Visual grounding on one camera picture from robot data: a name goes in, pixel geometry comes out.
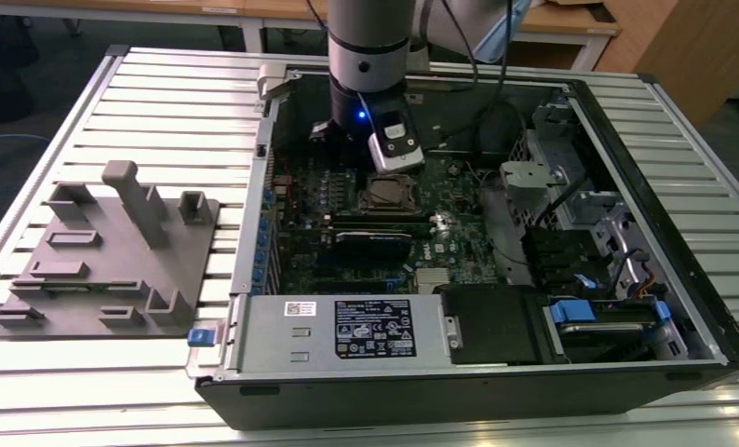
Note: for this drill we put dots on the silver CPU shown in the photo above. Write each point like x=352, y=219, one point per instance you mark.
x=388, y=193

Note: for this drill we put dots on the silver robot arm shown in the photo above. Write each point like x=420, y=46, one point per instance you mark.
x=368, y=28

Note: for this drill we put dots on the CPU socket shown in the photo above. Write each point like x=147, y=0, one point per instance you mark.
x=364, y=209

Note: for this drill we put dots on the black graphics card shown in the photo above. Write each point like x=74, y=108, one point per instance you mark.
x=372, y=249

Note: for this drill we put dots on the silver drive cage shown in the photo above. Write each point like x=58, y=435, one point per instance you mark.
x=529, y=179

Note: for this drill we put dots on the green motherboard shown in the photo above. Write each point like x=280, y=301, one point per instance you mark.
x=468, y=261

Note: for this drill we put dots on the silver chipset heatsink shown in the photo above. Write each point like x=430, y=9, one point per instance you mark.
x=433, y=276

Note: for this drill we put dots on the black plastic disk bay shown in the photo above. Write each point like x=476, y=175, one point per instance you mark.
x=561, y=253

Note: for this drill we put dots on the grey parts rack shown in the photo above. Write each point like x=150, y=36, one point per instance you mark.
x=126, y=261

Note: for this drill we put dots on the silver power supply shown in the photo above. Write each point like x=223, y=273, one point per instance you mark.
x=262, y=326

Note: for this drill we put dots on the blue case latch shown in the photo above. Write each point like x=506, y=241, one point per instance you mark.
x=201, y=337

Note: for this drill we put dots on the black office chair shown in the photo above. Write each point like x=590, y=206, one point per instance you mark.
x=2, y=79

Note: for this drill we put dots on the hard disk in blue carrier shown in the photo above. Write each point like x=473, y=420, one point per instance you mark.
x=570, y=311

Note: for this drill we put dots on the wooden cabinet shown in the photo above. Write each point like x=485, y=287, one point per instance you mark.
x=704, y=46

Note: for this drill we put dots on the black PC case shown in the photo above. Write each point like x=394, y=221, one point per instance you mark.
x=405, y=405

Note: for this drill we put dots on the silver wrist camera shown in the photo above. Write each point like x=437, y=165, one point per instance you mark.
x=400, y=160

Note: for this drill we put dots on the wooden desk white frame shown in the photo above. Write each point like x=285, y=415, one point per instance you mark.
x=580, y=25
x=94, y=4

